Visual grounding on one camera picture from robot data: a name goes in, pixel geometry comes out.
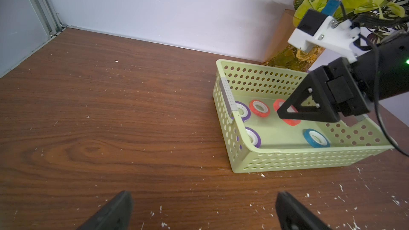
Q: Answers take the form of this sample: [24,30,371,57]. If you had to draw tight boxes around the purple tape roll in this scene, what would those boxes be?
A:
[246,127,262,148]
[235,101,251,122]

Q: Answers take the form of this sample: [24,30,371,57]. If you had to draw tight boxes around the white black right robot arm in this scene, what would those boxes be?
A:
[277,34,409,122]

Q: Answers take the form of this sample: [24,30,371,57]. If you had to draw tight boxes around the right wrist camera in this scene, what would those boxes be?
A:
[288,0,361,63]

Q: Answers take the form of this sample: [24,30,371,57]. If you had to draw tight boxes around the amber vase with artificial plants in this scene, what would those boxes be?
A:
[263,0,409,72]

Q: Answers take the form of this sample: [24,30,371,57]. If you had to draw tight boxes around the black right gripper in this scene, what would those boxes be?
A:
[277,57,372,122]

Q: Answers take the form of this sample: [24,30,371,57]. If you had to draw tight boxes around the purple tape roll front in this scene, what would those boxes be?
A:
[246,127,262,148]

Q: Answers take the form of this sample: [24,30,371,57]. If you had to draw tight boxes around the pink tape roll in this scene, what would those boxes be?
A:
[249,100,271,118]

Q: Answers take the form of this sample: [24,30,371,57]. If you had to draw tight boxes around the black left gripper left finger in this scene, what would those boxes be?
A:
[77,191,133,230]

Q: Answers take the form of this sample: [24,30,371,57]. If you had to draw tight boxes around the blue tape roll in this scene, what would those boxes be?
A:
[303,129,330,148]

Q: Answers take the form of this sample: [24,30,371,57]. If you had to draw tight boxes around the red tape roll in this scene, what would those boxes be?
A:
[273,99,301,126]

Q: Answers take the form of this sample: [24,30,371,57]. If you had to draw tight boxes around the light green perforated storage basket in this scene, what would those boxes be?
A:
[213,59,390,173]

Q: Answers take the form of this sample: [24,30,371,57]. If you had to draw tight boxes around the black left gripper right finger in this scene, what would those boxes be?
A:
[275,191,331,230]

